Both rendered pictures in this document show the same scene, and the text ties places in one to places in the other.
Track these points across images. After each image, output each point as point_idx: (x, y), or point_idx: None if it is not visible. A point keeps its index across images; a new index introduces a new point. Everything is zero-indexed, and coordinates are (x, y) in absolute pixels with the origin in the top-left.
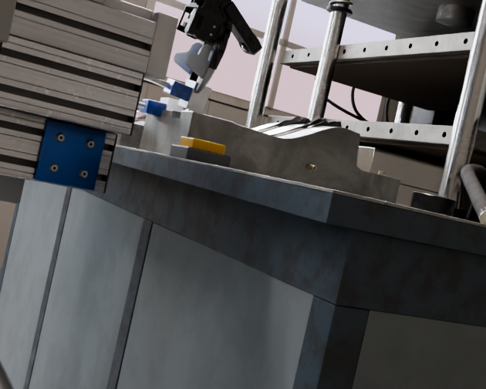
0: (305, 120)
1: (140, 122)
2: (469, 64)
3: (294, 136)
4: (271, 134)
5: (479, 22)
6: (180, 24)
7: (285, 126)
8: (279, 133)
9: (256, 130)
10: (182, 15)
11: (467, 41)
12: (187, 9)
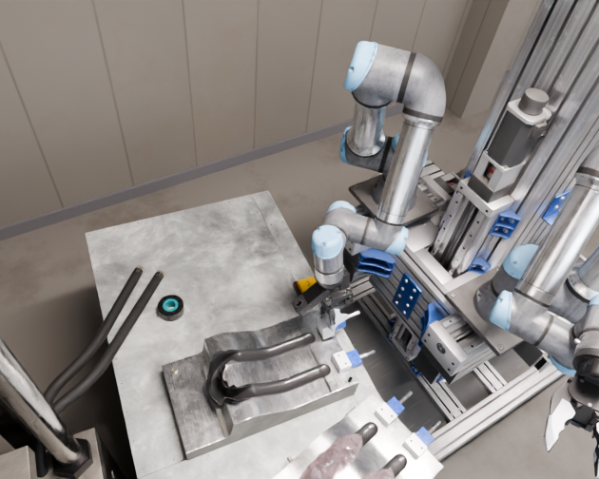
0: (235, 386)
1: (375, 462)
2: (41, 396)
3: (253, 336)
4: (265, 358)
5: (25, 373)
6: (351, 300)
7: (253, 381)
8: (260, 359)
9: (273, 399)
10: (352, 296)
11: None
12: (351, 294)
